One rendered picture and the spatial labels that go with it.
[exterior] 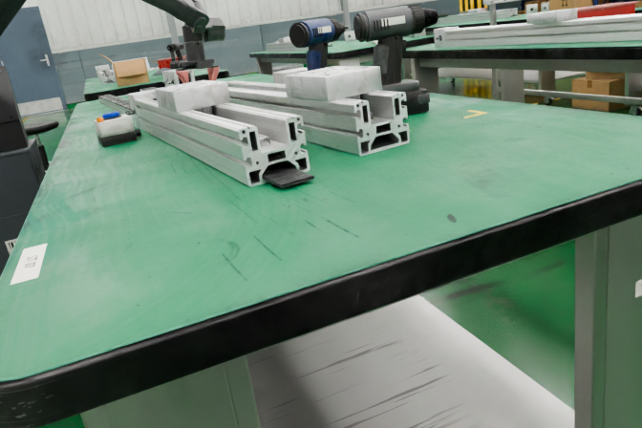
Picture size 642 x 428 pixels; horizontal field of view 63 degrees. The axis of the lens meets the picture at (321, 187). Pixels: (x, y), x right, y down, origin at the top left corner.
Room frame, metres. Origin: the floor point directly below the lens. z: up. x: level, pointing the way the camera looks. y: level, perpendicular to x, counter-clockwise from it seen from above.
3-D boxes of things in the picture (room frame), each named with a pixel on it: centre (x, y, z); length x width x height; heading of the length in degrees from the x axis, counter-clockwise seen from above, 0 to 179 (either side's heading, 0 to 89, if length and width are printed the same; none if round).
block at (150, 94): (1.49, 0.45, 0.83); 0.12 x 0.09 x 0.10; 117
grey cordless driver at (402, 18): (1.13, -0.22, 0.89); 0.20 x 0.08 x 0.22; 99
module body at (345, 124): (1.19, 0.07, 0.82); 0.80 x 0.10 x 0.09; 27
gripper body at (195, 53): (1.69, 0.33, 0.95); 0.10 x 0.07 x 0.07; 118
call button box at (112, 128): (1.30, 0.47, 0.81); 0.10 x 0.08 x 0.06; 117
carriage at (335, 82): (0.96, -0.05, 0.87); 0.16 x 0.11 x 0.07; 27
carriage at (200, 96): (1.10, 0.24, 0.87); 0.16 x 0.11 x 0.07; 27
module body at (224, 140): (1.10, 0.24, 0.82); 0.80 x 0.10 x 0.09; 27
